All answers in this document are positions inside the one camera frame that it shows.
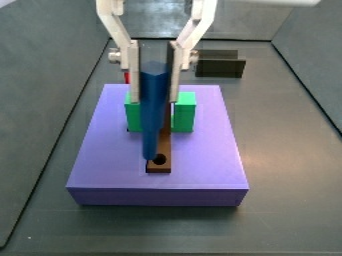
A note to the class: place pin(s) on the purple base block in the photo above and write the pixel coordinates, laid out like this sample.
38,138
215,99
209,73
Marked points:
199,174

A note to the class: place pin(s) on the green block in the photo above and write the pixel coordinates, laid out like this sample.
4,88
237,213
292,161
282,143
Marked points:
182,114

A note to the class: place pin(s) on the blue hexagonal peg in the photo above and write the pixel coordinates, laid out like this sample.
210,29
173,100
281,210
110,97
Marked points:
154,89

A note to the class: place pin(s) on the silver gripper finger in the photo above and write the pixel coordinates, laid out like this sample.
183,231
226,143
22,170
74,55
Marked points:
126,54
197,26

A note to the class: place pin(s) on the black angled fixture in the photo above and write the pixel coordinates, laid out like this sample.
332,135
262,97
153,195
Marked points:
219,63

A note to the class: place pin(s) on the red hexagonal peg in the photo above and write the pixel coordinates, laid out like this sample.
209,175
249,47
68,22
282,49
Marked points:
127,77

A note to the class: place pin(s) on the brown L-shaped bracket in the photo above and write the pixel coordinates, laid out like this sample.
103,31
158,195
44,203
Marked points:
161,164

